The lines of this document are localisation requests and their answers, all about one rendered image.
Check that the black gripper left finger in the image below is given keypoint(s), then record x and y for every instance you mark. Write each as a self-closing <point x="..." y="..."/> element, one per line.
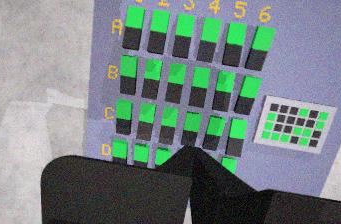
<point x="93" y="191"/>

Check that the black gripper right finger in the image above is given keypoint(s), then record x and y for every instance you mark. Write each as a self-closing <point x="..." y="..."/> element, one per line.
<point x="218" y="196"/>

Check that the grey switch panel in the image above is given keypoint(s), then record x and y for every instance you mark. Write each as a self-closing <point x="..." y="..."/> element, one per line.
<point x="256" y="84"/>

